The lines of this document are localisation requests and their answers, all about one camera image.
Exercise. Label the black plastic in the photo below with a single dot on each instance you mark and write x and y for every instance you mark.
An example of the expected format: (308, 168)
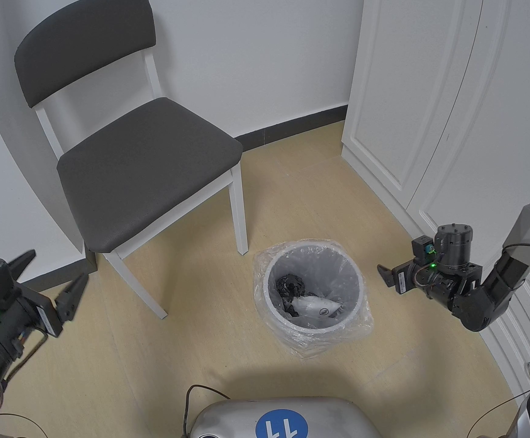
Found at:
(290, 290)

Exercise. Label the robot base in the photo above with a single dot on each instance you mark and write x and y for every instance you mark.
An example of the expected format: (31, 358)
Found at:
(283, 418)

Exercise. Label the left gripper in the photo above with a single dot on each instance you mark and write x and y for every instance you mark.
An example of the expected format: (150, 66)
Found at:
(27, 320)

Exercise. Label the white trash bin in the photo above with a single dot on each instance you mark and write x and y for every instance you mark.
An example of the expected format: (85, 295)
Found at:
(277, 316)

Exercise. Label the clear plastic bag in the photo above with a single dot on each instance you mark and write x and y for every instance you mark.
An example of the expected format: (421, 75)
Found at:
(338, 267)

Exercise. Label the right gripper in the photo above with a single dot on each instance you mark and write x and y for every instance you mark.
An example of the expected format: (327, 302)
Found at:
(424, 281)

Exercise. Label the white wardrobe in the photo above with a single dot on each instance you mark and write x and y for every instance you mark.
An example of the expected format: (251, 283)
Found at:
(429, 107)

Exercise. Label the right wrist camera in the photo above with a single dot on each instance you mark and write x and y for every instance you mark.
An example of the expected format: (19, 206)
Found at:
(422, 249)

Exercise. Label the white printed wrapper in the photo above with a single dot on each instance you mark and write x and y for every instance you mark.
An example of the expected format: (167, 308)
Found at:
(315, 307)

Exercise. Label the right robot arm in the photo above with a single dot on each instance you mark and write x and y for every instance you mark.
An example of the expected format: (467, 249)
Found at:
(488, 299)

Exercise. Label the grey and white chair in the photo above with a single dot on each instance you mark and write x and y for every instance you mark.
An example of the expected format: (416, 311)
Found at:
(146, 171)

